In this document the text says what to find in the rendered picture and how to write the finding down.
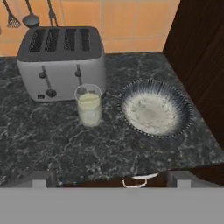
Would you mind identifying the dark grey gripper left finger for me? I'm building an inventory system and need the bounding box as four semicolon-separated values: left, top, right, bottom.
2;170;58;189

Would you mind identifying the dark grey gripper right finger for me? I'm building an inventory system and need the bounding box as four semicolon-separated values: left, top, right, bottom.
168;170;221;189

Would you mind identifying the blue-rimmed bowl of ice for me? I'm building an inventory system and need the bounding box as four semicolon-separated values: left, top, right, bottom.
117;79;194;139

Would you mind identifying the glass of lemonade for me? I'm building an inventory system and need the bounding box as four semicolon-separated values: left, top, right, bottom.
73;83;103;128

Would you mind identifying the dark wood drawer front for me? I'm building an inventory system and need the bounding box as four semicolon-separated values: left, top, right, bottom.
61;171;170;189

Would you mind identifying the dark wood cabinet side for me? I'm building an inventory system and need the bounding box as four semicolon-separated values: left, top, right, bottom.
162;0;224;186

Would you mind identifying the grey four-slot toaster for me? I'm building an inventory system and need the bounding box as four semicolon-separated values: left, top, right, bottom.
17;25;107;103

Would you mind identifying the hanging black ladle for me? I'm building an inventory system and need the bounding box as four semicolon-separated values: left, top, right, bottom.
22;0;40;29

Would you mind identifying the hanging black slotted spatula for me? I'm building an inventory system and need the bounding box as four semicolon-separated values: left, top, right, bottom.
2;0;22;29

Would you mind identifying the hanging black fork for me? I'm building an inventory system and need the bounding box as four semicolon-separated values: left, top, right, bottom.
46;0;59;27

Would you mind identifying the white drawer handle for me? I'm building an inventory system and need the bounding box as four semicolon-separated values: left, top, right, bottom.
122;172;160;189

